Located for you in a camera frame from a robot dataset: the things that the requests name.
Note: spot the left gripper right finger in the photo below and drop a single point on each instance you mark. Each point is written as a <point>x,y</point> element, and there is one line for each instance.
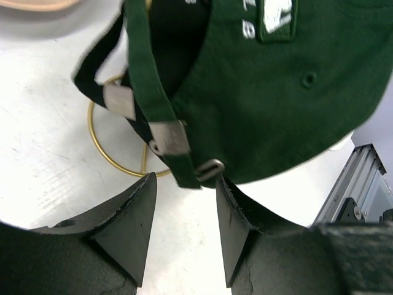
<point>264,253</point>

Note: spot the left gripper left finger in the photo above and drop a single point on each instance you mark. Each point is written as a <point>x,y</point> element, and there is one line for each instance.
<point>101,251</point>

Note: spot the green baseball cap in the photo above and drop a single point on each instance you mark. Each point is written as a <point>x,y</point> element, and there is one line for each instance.
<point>275,84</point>

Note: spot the black baseball cap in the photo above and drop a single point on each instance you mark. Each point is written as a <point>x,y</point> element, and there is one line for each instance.
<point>177,30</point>

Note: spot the beige bucket hat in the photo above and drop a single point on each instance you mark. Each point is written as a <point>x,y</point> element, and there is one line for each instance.
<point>38,5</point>

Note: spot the gold wire hat stand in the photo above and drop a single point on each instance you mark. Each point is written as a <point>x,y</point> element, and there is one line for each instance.
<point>120,146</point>

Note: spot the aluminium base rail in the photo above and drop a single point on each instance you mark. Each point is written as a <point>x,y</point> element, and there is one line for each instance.
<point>360,194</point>

